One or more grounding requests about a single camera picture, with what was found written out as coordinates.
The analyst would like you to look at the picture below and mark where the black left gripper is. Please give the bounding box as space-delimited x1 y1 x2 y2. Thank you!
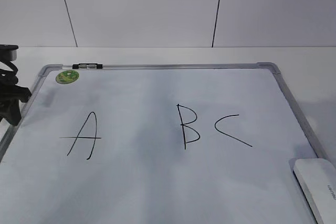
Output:
1 84 32 126

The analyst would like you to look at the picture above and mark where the white whiteboard eraser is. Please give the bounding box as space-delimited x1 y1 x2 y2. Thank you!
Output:
289 158 335 223

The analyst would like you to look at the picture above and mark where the green round magnet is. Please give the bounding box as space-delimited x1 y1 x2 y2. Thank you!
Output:
55 70 79 84

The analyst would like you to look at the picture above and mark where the black silver hanging clip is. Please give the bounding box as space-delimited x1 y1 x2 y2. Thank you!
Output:
72 63 103 69

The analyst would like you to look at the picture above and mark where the white framed whiteboard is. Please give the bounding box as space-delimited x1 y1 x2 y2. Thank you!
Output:
1 63 334 223

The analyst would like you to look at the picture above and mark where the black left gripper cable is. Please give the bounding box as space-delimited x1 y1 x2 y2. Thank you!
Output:
0 60 19 87

